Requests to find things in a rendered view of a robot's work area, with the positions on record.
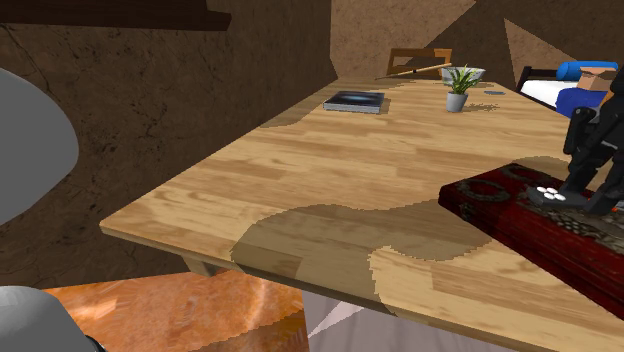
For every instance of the dark grey remote control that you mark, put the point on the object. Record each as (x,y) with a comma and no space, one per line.
(548,196)

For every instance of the wooden chair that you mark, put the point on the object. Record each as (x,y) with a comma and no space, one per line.
(397,61)

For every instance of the red patterned box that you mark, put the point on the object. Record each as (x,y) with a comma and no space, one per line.
(531,234)

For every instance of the wooden table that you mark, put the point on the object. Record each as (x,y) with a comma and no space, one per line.
(341,166)

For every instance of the grey bowl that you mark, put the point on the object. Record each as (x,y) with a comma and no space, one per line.
(475,73)

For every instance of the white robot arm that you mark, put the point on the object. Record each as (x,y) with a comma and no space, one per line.
(29,146)

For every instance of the potted plant in grey pot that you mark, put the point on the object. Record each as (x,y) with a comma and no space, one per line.
(457,100)

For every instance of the dark blue book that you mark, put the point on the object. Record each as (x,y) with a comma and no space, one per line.
(353,101)

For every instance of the bed with blue bedding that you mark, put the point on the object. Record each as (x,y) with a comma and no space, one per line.
(541,88)

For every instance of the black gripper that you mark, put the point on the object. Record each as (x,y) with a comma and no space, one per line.
(615,107)

